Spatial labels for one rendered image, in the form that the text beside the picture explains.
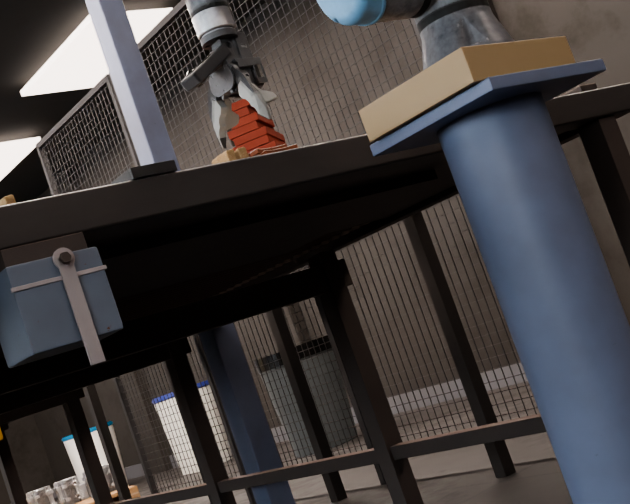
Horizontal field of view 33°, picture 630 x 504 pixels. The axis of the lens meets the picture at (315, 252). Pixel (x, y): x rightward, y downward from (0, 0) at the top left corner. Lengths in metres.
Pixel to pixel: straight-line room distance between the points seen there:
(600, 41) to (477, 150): 4.22
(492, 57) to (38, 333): 0.73
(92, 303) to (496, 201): 0.60
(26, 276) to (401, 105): 0.59
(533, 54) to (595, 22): 4.19
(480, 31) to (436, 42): 0.07
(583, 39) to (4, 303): 4.70
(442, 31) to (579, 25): 4.23
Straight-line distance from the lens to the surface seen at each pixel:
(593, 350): 1.58
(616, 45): 5.73
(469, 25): 1.64
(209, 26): 2.01
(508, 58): 1.56
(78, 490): 7.97
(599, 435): 1.59
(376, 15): 1.60
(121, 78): 4.04
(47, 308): 1.42
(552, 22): 5.95
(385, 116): 1.61
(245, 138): 2.84
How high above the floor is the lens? 0.60
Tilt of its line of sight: 5 degrees up
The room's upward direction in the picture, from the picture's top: 19 degrees counter-clockwise
